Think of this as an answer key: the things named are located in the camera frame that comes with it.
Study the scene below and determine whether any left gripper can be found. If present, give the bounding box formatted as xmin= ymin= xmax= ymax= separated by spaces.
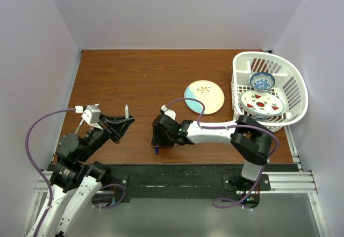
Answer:
xmin=78 ymin=112 xmax=134 ymax=161

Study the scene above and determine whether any white marker black tip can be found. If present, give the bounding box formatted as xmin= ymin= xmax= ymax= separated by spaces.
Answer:
xmin=125 ymin=104 xmax=129 ymax=119

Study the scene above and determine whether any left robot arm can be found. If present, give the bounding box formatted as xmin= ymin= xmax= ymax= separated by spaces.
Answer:
xmin=27 ymin=114 xmax=134 ymax=236

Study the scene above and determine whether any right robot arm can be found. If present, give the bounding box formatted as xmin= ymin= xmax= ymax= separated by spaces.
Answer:
xmin=152 ymin=113 xmax=274 ymax=190

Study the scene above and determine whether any thin green white pen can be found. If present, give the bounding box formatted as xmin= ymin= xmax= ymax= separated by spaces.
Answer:
xmin=75 ymin=120 xmax=83 ymax=134

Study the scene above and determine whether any cream and blue plate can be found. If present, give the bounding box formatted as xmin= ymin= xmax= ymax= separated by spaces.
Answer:
xmin=184 ymin=80 xmax=225 ymax=115

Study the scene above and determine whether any watermelon pattern plate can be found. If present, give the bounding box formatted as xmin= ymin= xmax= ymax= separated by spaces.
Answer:
xmin=239 ymin=90 xmax=285 ymax=117

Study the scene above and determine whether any blue patterned bowl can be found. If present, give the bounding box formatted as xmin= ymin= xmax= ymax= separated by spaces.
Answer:
xmin=249 ymin=72 xmax=276 ymax=91

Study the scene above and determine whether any white plastic basket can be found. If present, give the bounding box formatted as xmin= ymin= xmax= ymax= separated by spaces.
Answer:
xmin=231 ymin=51 xmax=309 ymax=132

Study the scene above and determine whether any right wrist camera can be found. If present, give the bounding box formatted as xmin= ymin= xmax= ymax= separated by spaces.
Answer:
xmin=161 ymin=105 xmax=176 ymax=120

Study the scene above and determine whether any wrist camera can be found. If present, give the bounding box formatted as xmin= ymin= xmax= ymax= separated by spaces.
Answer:
xmin=161 ymin=105 xmax=176 ymax=120
xmin=82 ymin=105 xmax=101 ymax=128

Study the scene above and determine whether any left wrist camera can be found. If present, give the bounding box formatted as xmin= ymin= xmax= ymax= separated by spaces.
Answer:
xmin=82 ymin=105 xmax=101 ymax=128

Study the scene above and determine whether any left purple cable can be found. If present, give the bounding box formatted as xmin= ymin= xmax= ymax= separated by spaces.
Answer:
xmin=25 ymin=107 xmax=126 ymax=237

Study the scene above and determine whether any purple cable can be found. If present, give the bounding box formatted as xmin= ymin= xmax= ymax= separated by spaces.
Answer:
xmin=165 ymin=98 xmax=279 ymax=209
xmin=25 ymin=107 xmax=126 ymax=237

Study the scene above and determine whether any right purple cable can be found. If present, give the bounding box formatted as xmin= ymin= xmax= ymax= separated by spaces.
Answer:
xmin=165 ymin=98 xmax=279 ymax=209

